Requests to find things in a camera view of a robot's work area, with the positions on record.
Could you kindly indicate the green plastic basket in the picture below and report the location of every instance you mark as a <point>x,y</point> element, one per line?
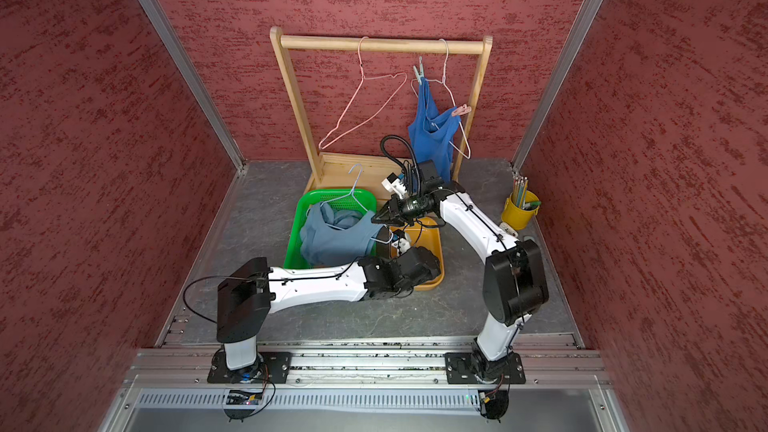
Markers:
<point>300,222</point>

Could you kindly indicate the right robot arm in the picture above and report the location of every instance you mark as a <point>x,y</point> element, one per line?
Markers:
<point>514,285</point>

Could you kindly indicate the yellow pencil cup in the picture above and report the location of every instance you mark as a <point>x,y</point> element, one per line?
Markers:
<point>521,205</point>

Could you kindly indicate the teal clothespin middle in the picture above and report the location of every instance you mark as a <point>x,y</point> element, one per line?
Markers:
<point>419,71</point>

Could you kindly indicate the wooden clothes rack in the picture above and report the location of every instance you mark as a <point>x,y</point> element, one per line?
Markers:
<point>317,156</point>

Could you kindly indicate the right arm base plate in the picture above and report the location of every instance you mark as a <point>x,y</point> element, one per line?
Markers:
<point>473,368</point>

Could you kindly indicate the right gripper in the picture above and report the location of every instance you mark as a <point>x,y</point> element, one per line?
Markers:
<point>395,206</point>

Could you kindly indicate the white wire hanger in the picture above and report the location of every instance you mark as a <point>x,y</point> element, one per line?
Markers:
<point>466,152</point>

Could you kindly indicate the pink clothespin right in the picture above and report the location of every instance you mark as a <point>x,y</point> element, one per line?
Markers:
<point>461,110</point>

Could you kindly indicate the white clothespin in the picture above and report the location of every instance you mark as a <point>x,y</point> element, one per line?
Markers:
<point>401,242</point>

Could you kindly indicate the yellow plastic tray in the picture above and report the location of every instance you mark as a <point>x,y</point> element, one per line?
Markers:
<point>423,234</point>

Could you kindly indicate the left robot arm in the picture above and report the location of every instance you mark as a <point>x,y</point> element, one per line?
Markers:
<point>256,290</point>

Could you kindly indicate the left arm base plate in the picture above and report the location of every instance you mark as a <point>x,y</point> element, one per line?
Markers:
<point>252,368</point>

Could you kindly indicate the grey-blue tank top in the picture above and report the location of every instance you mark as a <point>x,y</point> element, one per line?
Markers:
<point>333,237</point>

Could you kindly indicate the blue wire hanger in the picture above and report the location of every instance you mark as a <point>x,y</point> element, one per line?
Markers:
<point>358,176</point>

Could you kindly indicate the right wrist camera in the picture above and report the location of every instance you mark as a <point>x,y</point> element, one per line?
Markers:
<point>395,185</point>

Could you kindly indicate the royal blue tank top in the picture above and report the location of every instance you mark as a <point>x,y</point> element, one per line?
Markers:
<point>432,132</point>

